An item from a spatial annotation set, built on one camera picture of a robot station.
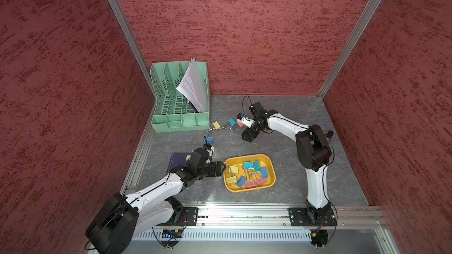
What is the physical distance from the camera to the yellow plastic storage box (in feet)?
2.71

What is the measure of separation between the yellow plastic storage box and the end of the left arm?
0.10 m

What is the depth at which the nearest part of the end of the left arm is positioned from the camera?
0.62 meters
